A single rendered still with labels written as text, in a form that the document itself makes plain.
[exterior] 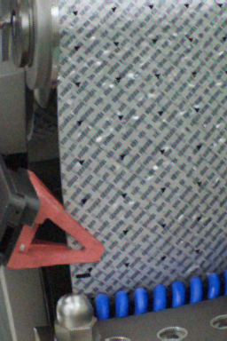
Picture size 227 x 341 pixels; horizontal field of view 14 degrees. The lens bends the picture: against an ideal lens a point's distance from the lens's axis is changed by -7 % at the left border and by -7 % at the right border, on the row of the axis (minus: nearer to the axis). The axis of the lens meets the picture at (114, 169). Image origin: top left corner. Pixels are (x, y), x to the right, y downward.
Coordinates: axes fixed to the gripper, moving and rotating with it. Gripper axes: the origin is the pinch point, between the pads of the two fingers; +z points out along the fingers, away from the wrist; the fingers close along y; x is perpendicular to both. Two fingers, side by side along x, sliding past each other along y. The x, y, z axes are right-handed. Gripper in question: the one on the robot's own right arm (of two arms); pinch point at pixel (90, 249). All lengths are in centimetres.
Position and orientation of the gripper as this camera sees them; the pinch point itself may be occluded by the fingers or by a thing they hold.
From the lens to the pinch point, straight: 72.9
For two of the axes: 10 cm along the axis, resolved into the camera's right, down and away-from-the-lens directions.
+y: 2.5, 3.5, -9.0
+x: 4.4, -8.7, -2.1
